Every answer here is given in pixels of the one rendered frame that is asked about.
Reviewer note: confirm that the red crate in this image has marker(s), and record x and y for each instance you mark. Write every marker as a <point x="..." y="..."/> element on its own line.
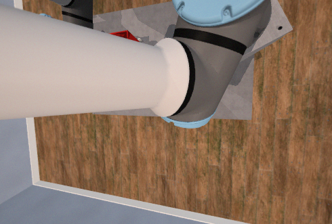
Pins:
<point x="125" y="34"/>

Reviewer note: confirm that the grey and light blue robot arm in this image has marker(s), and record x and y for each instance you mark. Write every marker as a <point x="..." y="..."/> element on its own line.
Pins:
<point x="50" y="67"/>

